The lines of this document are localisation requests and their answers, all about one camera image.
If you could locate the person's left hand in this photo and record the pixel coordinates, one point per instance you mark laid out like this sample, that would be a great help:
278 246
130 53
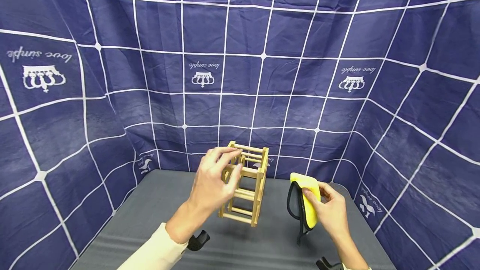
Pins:
210 186

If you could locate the person's right hand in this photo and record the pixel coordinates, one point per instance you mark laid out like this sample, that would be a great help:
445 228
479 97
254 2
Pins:
332 213

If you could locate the person's right fingers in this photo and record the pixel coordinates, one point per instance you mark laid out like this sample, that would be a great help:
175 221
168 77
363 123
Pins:
328 189

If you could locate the person's right thumb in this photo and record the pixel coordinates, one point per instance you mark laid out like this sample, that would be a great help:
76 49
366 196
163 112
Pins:
310 196

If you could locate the person's left fingers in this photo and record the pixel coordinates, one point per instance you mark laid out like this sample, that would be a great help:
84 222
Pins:
225 153

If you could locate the person's left thumb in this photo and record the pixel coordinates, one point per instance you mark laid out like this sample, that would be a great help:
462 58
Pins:
235 183

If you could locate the wooden slat rack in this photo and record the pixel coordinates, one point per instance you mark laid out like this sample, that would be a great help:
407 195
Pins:
252 186

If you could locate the person's right forearm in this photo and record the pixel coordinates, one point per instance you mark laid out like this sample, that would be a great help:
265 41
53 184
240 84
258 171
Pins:
350 253

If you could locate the person's left forearm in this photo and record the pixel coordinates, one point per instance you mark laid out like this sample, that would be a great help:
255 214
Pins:
165 245

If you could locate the black wrist band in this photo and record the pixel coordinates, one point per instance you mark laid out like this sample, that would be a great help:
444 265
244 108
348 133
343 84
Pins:
330 263
198 241

